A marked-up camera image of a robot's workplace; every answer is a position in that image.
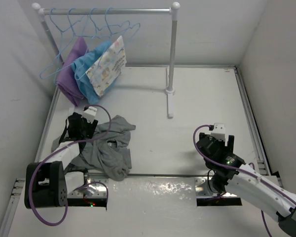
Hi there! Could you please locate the grey t shirt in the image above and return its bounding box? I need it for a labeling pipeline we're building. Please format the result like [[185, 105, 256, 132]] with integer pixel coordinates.
[[51, 115, 136, 181]]

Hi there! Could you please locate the light blue wire hanger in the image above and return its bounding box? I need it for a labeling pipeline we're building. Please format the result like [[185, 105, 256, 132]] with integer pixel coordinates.
[[104, 7, 141, 43]]

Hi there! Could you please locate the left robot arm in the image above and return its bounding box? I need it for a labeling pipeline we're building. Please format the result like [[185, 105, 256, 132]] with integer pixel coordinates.
[[32, 109, 98, 208]]

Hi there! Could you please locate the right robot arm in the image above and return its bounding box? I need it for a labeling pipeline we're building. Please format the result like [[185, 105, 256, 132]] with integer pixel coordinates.
[[195, 133, 296, 237]]

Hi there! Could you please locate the purple hanging shirt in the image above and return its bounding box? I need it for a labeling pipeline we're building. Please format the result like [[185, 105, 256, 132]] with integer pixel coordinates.
[[56, 37, 88, 106]]

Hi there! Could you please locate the blue hanging shirt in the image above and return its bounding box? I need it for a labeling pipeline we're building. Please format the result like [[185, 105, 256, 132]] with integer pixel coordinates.
[[71, 38, 111, 104]]

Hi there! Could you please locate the white patterned hanging shirt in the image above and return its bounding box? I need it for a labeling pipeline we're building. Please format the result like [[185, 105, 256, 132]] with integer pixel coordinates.
[[92, 36, 127, 97]]

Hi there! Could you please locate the empty light blue hanger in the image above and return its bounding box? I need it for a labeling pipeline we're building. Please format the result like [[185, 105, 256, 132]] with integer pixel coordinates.
[[36, 6, 83, 79]]

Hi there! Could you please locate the blue hanger under purple shirt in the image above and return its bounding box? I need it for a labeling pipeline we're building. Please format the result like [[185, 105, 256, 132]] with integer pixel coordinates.
[[67, 8, 94, 40]]

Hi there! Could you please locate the white metal clothes rack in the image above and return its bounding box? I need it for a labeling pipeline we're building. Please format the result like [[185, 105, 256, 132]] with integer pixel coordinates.
[[32, 2, 180, 119]]

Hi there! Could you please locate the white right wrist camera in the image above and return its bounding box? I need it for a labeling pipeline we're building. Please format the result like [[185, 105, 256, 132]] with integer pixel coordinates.
[[210, 123, 225, 142]]

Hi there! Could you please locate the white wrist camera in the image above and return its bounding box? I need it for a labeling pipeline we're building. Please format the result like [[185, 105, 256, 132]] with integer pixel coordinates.
[[210, 123, 225, 142], [82, 106, 97, 123]]

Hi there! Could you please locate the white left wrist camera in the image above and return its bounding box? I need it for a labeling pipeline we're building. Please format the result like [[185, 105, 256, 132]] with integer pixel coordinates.
[[82, 106, 97, 123]]

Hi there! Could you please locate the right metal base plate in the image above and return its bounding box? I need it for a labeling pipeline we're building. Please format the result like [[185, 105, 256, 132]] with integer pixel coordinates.
[[194, 175, 242, 207]]

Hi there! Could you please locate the metal base plate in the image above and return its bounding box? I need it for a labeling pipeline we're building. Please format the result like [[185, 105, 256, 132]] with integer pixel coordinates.
[[67, 176, 109, 208], [194, 175, 242, 207]]

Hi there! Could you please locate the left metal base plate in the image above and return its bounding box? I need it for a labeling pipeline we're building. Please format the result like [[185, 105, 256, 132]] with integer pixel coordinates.
[[67, 176, 109, 208]]

